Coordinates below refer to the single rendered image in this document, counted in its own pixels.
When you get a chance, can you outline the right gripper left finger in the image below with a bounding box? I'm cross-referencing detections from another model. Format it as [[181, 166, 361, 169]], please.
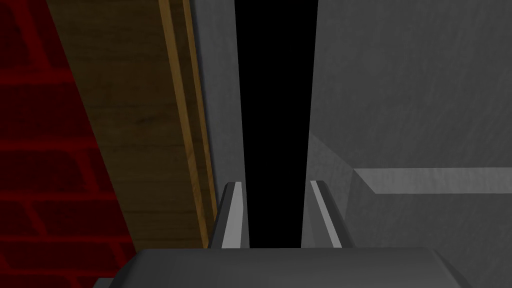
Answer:
[[207, 181, 251, 250]]

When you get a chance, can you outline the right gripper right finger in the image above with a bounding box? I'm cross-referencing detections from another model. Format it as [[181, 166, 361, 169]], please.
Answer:
[[309, 180, 356, 249]]

